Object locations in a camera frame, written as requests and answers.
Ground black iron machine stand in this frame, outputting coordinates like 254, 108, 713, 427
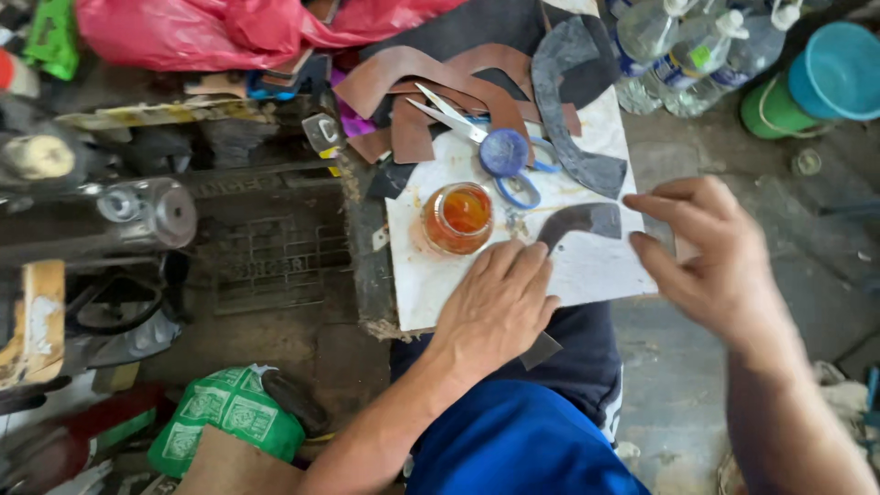
182, 161, 353, 319

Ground black rubber sole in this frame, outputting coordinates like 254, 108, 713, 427
260, 369, 331, 438

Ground clear plastic bottle green sticker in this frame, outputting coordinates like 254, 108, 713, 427
652, 10, 750, 119

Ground small round cap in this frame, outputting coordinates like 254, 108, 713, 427
791, 148, 823, 177

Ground black sewing machine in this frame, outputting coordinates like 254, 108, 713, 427
0, 96, 200, 276

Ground small grey leather offcut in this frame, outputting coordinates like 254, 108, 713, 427
518, 331, 564, 372

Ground brown cardboard piece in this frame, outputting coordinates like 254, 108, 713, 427
174, 425, 307, 495

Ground person's blue shirt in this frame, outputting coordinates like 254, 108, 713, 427
406, 379, 653, 495

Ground large grey curved leather piece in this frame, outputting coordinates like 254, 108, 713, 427
531, 16, 628, 201

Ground blue-handled scissors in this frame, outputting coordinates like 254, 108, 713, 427
405, 82, 562, 210

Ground pink plastic bag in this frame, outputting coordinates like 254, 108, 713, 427
74, 0, 468, 74

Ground purple plastic scrap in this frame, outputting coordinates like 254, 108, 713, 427
330, 67, 378, 139

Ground worn wooden block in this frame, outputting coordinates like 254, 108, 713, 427
0, 259, 67, 390

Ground small brown leather scrap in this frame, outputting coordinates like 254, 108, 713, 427
346, 126, 393, 165

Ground glass jar of orange glue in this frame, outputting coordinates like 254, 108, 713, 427
421, 181, 495, 257

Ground small dark curved leather piece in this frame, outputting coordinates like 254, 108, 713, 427
535, 202, 624, 257

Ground teal plastic bucket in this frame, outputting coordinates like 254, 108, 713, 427
788, 21, 880, 122

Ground cream thread spool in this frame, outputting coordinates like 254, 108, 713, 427
3, 134, 77, 181

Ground brown arched leather piece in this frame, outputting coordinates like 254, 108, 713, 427
444, 43, 583, 138

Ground red and white container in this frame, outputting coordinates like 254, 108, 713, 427
0, 47, 41, 99

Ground person's left hand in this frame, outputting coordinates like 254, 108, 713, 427
426, 240, 562, 391

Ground grey rag heap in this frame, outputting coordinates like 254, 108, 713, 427
813, 360, 880, 448

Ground brown rectangular leather piece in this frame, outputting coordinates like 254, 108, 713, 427
390, 95, 436, 165

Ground clear plastic bottle blue label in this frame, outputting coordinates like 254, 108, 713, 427
614, 0, 690, 116

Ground green printed sack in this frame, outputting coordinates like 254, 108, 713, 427
146, 363, 308, 479

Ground clear plastic bottle white cap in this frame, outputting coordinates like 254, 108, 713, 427
709, 0, 803, 92

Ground long brown curved leather strip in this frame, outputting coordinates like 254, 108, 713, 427
333, 45, 536, 166

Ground clear plastic tape holder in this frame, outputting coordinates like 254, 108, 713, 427
301, 113, 346, 158

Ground person's right hand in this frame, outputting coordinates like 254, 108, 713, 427
621, 175, 803, 356

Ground white stone work board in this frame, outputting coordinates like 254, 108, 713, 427
386, 86, 659, 335

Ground black leather sheet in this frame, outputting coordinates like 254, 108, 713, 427
360, 0, 622, 112

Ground green plastic bag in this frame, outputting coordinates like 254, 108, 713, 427
22, 0, 81, 82

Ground green plastic container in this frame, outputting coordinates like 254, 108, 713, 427
740, 71, 837, 141

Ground small black leather scrap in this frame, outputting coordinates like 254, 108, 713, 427
366, 159, 418, 201

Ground blue round jar lid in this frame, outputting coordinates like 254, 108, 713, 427
478, 128, 530, 178

